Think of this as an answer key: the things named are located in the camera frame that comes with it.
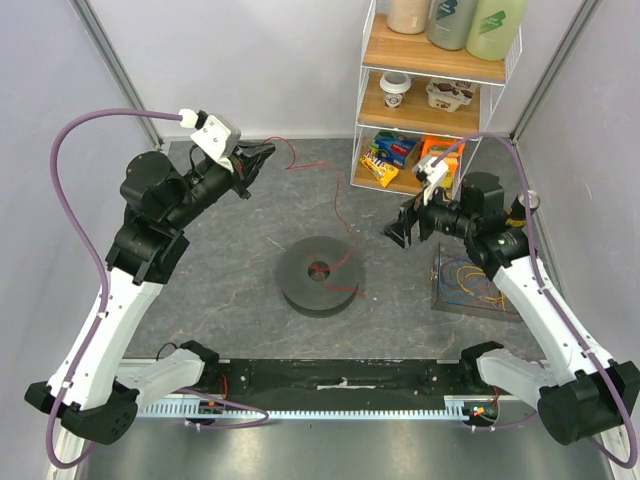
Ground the red wire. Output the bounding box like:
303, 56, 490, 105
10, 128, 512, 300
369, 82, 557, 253
264, 135, 367, 300

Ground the black cable spool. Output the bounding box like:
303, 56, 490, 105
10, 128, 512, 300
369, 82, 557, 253
276, 236, 364, 318

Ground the white paper cup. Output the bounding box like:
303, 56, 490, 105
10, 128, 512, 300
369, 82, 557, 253
379, 71, 412, 108

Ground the grey green bottle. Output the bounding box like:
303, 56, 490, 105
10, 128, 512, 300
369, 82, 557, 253
427, 0, 478, 51

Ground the white chocolate dessert tub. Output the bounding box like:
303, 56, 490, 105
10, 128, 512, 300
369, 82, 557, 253
426, 77, 478, 113

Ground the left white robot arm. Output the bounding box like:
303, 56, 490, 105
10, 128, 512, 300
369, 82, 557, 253
25, 142, 276, 445

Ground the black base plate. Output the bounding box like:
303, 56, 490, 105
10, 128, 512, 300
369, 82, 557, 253
195, 358, 494, 411

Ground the blue green snack box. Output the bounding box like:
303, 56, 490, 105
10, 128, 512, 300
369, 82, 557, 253
371, 130, 421, 169

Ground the clear box of wires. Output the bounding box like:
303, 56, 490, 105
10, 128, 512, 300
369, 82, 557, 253
431, 243, 522, 323

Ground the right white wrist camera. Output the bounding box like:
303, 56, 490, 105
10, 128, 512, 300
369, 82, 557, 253
412, 155, 448, 205

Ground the black yellow drink can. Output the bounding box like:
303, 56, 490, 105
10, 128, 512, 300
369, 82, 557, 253
505, 190, 540, 228

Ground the yellow candy bag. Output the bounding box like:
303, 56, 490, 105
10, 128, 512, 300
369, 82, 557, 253
359, 151, 399, 188

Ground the orange yellow snack box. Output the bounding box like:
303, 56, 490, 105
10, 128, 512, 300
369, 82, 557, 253
421, 135, 465, 195

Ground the grey slotted cable duct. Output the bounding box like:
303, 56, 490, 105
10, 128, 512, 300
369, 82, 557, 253
137, 394, 497, 421

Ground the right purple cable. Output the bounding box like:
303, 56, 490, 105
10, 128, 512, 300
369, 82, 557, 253
429, 132, 640, 469

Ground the beige bottle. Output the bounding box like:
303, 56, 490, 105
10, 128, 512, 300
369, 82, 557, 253
387, 0, 431, 35

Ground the white wire wooden shelf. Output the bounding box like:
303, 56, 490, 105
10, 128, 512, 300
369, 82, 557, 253
351, 1, 522, 195

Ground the light green bottle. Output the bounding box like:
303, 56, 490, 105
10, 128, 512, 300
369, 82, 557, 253
466, 0, 527, 61

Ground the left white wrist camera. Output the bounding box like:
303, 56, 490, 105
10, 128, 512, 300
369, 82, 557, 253
178, 109, 241, 173

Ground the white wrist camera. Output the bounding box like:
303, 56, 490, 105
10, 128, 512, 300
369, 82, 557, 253
412, 155, 448, 205
178, 109, 241, 173

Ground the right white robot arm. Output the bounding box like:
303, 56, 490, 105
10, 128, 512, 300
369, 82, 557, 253
383, 172, 639, 445

